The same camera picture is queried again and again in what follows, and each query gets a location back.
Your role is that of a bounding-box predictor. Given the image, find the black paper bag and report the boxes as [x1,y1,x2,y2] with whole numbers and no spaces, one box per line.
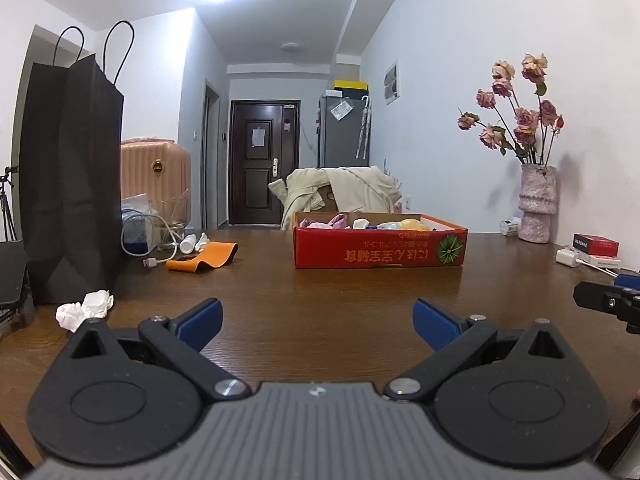
[19,21,126,306]

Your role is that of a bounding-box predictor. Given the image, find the beige coat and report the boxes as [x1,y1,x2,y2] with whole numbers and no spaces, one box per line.
[267,165,403,231]

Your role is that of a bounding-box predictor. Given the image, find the white adapter cable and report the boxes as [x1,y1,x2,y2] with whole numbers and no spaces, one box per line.
[577,259,640,279]

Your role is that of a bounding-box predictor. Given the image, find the grey refrigerator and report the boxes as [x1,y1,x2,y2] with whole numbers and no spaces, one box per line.
[317,92,371,169]

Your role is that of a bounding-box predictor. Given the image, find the white folded umbrella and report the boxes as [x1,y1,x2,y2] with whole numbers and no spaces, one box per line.
[356,96,372,160]

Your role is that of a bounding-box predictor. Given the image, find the black tripod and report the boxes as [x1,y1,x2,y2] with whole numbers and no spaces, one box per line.
[0,165,21,243]

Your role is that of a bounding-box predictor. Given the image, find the clear glass jar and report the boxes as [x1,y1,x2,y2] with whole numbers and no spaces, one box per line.
[150,195,191,252]

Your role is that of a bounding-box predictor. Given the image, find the pink suitcase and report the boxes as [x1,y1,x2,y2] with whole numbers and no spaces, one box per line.
[120,138,192,233]

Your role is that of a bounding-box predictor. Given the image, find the red cardboard box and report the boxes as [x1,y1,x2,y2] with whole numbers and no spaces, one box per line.
[292,211,469,270]

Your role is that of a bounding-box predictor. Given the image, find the small white bottle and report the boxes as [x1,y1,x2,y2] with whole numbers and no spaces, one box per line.
[181,232,208,255]

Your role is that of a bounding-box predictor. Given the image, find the crumpled white tissue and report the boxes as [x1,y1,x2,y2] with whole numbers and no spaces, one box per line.
[55,290,115,333]

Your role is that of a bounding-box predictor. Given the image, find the pink textured vase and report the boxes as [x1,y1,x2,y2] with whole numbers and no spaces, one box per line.
[518,164,558,244]

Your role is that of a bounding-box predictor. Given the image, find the dried pink roses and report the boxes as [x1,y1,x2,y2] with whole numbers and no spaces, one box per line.
[457,52,566,166]

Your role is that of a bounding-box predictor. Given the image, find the black smartphone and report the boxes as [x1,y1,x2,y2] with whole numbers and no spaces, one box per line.
[0,240,29,311]

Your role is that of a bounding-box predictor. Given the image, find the grey side door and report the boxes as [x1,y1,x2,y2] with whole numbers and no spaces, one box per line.
[202,78,222,231]

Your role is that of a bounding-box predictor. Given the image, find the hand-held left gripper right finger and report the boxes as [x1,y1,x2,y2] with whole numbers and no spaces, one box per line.
[382,298,576,403]

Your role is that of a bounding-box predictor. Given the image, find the red and black box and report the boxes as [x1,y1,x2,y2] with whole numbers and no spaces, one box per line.
[572,233,620,257]

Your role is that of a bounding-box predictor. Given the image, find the blue and white package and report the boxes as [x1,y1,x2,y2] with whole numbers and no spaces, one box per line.
[121,195,161,256]

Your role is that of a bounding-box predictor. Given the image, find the white usb cable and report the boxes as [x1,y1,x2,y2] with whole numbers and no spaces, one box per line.
[121,215,187,270]

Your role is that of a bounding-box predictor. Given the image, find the orange strap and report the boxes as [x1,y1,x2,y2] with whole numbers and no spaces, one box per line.
[166,241,238,273]

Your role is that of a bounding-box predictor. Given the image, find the dark brown entrance door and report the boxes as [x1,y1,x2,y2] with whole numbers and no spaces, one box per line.
[230,100,301,226]

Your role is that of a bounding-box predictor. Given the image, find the white wall panel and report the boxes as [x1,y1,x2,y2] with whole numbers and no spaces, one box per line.
[384,59,401,106]

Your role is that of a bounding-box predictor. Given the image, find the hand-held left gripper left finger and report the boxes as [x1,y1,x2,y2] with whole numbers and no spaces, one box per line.
[67,298,253,402]

